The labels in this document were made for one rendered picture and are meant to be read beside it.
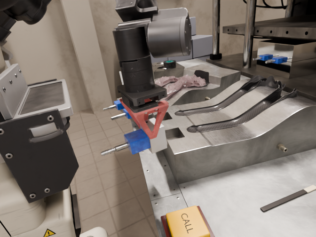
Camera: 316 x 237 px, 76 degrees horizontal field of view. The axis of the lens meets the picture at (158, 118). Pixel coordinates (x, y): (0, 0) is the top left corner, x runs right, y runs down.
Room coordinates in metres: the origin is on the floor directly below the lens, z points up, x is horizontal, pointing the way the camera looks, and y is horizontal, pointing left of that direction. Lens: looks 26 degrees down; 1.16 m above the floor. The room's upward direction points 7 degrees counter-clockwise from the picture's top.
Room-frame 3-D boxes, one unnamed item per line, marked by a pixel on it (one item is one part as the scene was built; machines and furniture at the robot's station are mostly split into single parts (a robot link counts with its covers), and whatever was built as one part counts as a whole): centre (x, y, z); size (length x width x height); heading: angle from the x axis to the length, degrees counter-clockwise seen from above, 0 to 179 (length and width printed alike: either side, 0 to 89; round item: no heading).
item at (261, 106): (0.53, -0.23, 0.92); 0.35 x 0.16 x 0.09; 100
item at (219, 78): (0.87, -0.11, 0.85); 0.50 x 0.26 x 0.11; 117
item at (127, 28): (0.37, 0.02, 1.12); 0.07 x 0.06 x 0.07; 69
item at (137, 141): (0.35, 0.06, 0.94); 0.13 x 0.05 x 0.05; 113
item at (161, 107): (0.36, 0.02, 0.99); 0.07 x 0.07 x 0.09; 23
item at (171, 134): (0.44, -0.03, 0.87); 0.05 x 0.05 x 0.04; 10
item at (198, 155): (0.53, -0.25, 0.87); 0.50 x 0.26 x 0.14; 100
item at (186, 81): (0.86, -0.11, 0.90); 0.26 x 0.18 x 0.08; 117
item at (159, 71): (1.32, -0.10, 0.83); 0.20 x 0.15 x 0.07; 100
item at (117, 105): (0.78, 0.16, 0.85); 0.13 x 0.05 x 0.05; 117
